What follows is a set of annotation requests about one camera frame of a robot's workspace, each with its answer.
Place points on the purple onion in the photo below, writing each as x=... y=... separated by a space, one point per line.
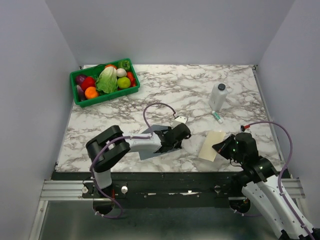
x=79 y=79

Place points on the red tomato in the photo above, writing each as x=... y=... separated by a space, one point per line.
x=87 y=83

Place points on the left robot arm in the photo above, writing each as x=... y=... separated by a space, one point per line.
x=109 y=147

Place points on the aluminium frame rail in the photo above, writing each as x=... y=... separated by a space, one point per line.
x=55 y=190

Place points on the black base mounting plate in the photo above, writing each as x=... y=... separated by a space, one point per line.
x=141 y=190

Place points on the white plastic bottle black cap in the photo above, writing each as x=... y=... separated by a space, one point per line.
x=218 y=96

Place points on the white mushroom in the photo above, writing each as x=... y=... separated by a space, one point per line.
x=121 y=72

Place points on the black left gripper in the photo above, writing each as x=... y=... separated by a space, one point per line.
x=178 y=145

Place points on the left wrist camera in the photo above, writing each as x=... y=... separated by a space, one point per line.
x=179 y=120

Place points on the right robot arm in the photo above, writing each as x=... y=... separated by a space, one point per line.
x=259 y=182

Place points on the green plastic vegetable bin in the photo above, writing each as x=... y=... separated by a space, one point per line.
x=94 y=72

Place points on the orange carrot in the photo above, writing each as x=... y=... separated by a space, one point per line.
x=132 y=79

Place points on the orange fruit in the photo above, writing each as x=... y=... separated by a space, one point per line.
x=91 y=93

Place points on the green apple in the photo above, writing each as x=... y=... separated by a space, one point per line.
x=123 y=82

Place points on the green white glue stick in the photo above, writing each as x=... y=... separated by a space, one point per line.
x=217 y=117

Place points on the purple eggplant slice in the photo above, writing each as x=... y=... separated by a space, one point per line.
x=80 y=94

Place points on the beige letter paper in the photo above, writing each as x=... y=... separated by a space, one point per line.
x=207 y=152

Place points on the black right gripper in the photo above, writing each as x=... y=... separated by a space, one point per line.
x=221 y=147

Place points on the green bell pepper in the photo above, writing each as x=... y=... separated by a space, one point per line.
x=124 y=64

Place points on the grey envelope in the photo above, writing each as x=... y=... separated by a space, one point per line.
x=144 y=155

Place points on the green lettuce leaf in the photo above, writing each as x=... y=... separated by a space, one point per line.
x=106 y=83

